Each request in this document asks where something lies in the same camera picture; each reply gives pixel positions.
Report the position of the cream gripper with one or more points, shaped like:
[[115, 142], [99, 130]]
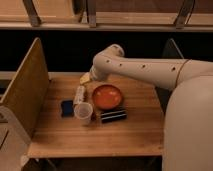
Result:
[[85, 78]]

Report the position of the orange ceramic bowl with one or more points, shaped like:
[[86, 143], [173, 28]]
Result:
[[107, 97]]

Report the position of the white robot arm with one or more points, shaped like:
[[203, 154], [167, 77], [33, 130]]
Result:
[[188, 127]]

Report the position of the small white bottle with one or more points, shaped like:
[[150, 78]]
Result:
[[79, 95]]

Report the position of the clear plastic cup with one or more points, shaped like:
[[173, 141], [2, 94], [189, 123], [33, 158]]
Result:
[[83, 112]]

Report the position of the blue sponge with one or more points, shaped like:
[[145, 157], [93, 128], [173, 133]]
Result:
[[67, 108]]

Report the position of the black striped box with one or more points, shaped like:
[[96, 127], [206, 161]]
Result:
[[113, 115]]

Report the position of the left wooden divider panel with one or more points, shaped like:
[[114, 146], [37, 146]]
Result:
[[23, 99]]

